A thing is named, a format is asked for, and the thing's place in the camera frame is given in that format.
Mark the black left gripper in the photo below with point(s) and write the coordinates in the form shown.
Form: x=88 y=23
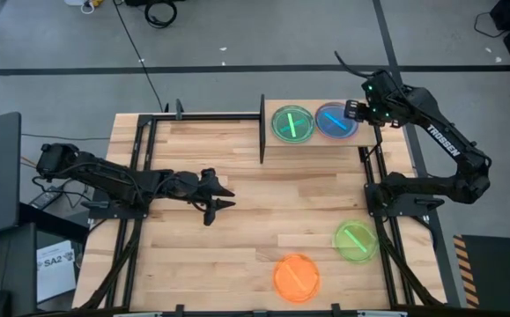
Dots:
x=188 y=187

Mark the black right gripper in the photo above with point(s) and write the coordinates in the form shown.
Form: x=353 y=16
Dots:
x=382 y=99

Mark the blue translucent plastic plate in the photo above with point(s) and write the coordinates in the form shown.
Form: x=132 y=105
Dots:
x=286 y=128
x=329 y=127

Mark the blue petri dish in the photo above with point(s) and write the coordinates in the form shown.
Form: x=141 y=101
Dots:
x=322 y=121

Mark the green translucent plastic plate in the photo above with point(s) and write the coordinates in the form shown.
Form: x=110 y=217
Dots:
x=347 y=251
x=281 y=132

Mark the orange translucent plastic plate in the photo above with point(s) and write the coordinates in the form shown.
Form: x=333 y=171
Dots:
x=307 y=286

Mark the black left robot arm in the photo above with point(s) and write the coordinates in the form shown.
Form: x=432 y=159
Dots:
x=100 y=171

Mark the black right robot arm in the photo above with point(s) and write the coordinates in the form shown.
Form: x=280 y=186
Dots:
x=444 y=136

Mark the wooden shelf with black legs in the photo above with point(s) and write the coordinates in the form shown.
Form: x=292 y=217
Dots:
x=325 y=143

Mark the silver aluminium extrusion piece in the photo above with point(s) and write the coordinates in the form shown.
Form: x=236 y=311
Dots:
x=138 y=314
x=382 y=314

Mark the black power adapter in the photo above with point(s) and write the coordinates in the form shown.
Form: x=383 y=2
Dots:
x=45 y=198

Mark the white box printed SA2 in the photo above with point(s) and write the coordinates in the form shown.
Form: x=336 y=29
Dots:
x=56 y=282

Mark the black platform with hazard stripes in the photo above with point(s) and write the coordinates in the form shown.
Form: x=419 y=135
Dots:
x=501 y=273

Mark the black low desk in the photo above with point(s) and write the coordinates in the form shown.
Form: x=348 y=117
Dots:
x=8 y=264

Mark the white and yellow plug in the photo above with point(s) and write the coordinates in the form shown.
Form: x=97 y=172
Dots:
x=88 y=6

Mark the black aluminium table frame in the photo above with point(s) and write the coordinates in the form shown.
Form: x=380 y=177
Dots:
x=210 y=116

